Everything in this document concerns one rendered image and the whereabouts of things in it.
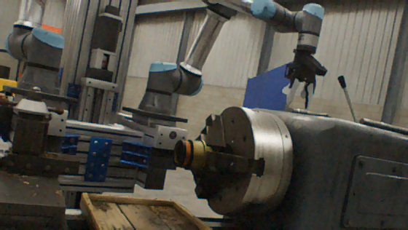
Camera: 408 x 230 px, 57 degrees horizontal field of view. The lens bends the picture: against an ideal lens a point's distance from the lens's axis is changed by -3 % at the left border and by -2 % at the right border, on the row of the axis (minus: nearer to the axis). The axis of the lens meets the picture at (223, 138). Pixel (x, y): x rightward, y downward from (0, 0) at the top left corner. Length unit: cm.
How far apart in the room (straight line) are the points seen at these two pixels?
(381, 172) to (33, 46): 125
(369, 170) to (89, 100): 112
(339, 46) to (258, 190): 1197
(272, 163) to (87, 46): 106
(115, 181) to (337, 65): 1142
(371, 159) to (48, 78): 114
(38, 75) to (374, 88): 1106
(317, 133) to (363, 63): 1135
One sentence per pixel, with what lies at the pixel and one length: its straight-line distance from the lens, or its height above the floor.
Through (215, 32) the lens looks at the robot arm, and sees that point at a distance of 176.
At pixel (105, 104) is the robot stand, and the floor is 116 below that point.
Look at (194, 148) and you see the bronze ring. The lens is 102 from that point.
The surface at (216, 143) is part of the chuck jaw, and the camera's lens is 109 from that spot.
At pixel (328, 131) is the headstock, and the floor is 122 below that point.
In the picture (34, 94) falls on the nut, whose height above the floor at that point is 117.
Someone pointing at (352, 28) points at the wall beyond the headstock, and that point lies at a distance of 1285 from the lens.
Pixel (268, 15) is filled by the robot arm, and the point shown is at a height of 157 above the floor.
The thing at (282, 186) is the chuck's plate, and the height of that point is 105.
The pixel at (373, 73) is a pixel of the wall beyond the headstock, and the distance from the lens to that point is 1213.
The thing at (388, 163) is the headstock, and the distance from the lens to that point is 123.
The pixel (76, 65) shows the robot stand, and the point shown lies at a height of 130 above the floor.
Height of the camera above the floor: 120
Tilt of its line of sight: 3 degrees down
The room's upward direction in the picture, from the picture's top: 11 degrees clockwise
